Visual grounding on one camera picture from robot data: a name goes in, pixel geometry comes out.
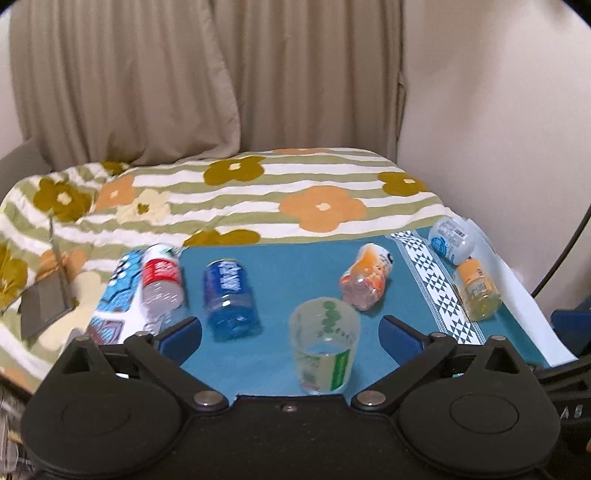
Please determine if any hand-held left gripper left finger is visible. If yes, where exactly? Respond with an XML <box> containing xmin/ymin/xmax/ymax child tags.
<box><xmin>62</xmin><ymin>316</ymin><xmax>229</xmax><ymax>411</ymax></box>

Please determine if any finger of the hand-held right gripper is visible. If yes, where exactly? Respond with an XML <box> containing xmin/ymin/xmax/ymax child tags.
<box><xmin>551</xmin><ymin>298</ymin><xmax>591</xmax><ymax>344</ymax></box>

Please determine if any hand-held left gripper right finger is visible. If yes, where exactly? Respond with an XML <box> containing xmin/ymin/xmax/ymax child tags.
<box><xmin>351</xmin><ymin>315</ymin><xmax>532</xmax><ymax>411</ymax></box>

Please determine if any clear cup with green print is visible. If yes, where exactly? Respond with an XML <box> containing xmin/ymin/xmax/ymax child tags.
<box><xmin>288</xmin><ymin>298</ymin><xmax>362</xmax><ymax>395</ymax></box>

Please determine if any orange label plastic bottle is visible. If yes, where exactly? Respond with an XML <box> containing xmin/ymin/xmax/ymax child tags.
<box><xmin>339</xmin><ymin>243</ymin><xmax>395</xmax><ymax>312</ymax></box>

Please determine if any blue label plastic bottle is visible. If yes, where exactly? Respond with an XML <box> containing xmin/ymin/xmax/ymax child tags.
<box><xmin>202</xmin><ymin>258</ymin><xmax>263</xmax><ymax>343</ymax></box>

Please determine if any red label plastic bottle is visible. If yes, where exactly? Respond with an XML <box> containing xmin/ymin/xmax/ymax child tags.
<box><xmin>140</xmin><ymin>243</ymin><xmax>189</xmax><ymax>335</ymax></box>

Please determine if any small yellow orange bottle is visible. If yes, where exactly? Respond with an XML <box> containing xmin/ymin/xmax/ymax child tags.
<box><xmin>451</xmin><ymin>258</ymin><xmax>503</xmax><ymax>322</ymax></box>

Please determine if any white and blue label bottle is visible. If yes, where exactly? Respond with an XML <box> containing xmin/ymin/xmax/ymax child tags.
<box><xmin>427</xmin><ymin>216</ymin><xmax>476</xmax><ymax>266</ymax></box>

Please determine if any teal patterned cloth mat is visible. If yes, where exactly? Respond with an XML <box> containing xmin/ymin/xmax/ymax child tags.
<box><xmin>85</xmin><ymin>226</ymin><xmax>580</xmax><ymax>398</ymax></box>

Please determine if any floral striped blanket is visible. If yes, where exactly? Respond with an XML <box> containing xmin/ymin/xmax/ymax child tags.
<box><xmin>0</xmin><ymin>147</ymin><xmax>446</xmax><ymax>393</ymax></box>

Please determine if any grey upholstered furniture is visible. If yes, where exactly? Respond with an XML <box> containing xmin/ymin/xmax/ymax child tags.
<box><xmin>0</xmin><ymin>136</ymin><xmax>51</xmax><ymax>204</ymax></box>

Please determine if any beige curtain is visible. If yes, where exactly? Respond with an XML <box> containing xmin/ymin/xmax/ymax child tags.
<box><xmin>9</xmin><ymin>0</ymin><xmax>407</xmax><ymax>167</ymax></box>

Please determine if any black cable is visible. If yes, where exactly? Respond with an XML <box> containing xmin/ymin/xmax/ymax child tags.
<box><xmin>530</xmin><ymin>217</ymin><xmax>591</xmax><ymax>298</ymax></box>

